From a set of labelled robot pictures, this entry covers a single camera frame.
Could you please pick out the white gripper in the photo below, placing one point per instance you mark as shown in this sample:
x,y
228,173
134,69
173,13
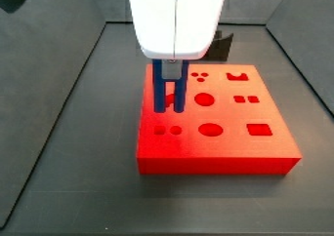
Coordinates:
x,y
176,30

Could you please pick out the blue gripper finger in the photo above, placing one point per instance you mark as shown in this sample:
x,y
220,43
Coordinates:
x,y
181,88

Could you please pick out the grey square-circle peg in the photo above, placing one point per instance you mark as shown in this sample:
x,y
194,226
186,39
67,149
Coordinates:
x,y
172,69

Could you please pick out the red shape-sorter block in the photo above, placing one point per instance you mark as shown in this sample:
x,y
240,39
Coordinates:
x,y
229,133

